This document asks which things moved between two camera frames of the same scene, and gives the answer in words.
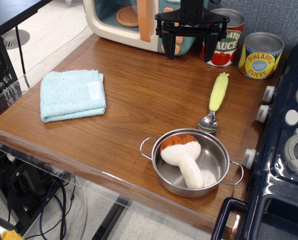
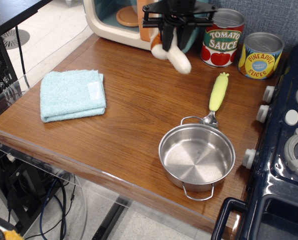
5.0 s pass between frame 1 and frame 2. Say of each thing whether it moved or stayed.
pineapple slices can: stayed
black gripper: moved
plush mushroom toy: moved
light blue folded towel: stayed
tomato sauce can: stayed
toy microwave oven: stayed
